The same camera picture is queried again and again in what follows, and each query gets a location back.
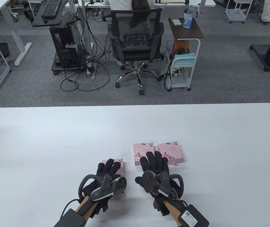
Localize brown side table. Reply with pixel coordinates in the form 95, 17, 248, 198
168, 18, 204, 39

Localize orange patterned bag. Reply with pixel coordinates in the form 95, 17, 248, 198
172, 39, 191, 52

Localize light blue folder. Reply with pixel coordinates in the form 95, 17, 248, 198
174, 52, 196, 65

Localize black computer tower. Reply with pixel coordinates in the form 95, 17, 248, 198
49, 25, 84, 69

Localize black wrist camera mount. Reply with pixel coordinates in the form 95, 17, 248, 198
159, 202, 171, 216
91, 202, 102, 219

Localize green bag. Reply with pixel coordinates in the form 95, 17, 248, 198
160, 63, 173, 76

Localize black floor cables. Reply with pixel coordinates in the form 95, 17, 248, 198
60, 14, 113, 92

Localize person's right forearm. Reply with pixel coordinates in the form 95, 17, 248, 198
163, 200, 184, 225

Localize pink floral jewelry box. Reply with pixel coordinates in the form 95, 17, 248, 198
133, 143, 156, 165
101, 158, 126, 198
158, 141, 185, 165

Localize grey power strip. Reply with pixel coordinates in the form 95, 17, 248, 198
86, 62, 95, 77

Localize person's left hand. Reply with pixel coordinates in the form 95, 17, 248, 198
82, 158, 127, 212

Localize black keyboard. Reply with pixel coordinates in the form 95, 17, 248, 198
41, 0, 62, 19

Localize black mesh office chair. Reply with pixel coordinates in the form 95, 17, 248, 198
108, 8, 165, 95

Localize person's left forearm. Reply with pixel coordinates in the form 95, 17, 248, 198
75, 196, 97, 221

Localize white chair base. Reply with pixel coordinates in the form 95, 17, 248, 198
0, 12, 19, 23

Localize person's right hand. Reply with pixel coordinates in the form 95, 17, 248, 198
135, 151, 187, 210

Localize black backpack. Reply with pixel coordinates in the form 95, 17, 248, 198
24, 0, 38, 23

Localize black VR controller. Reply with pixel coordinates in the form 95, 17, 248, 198
142, 171, 185, 199
79, 174, 127, 201

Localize black wheeled computer platform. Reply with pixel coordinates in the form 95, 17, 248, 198
51, 52, 88, 75

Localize black labelled wrist sensor box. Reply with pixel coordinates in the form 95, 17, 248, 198
177, 205, 210, 227

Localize black keyboard tray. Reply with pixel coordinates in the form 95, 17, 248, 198
32, 0, 69, 27

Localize white desk with metal legs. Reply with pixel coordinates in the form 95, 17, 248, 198
69, 0, 216, 79

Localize clear water bottle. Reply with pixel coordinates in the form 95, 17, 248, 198
183, 5, 194, 29

